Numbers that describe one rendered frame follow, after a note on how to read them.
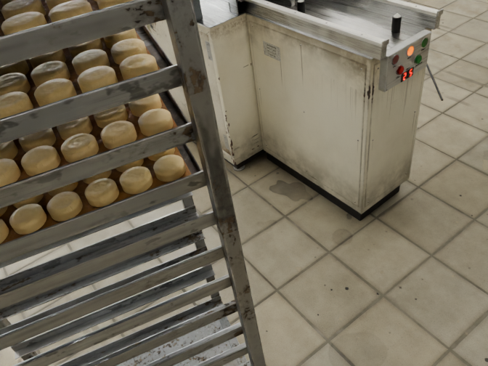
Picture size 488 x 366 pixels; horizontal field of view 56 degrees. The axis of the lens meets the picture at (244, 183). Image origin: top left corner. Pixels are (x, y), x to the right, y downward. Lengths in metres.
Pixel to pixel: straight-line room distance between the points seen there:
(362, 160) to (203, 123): 1.33
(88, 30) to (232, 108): 1.69
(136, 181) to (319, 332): 1.25
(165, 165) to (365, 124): 1.16
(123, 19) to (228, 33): 1.52
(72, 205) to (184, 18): 0.34
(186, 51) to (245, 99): 1.70
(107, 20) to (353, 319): 1.53
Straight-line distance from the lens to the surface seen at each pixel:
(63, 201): 0.75
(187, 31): 0.57
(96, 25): 0.57
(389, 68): 1.70
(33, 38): 0.57
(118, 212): 0.71
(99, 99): 0.61
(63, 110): 0.61
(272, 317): 1.88
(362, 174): 1.95
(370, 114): 1.78
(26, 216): 0.76
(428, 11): 1.84
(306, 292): 1.94
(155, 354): 1.72
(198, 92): 0.60
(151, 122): 0.69
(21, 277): 1.37
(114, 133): 0.69
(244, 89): 2.23
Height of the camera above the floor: 1.60
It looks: 41 degrees down
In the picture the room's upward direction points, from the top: 10 degrees counter-clockwise
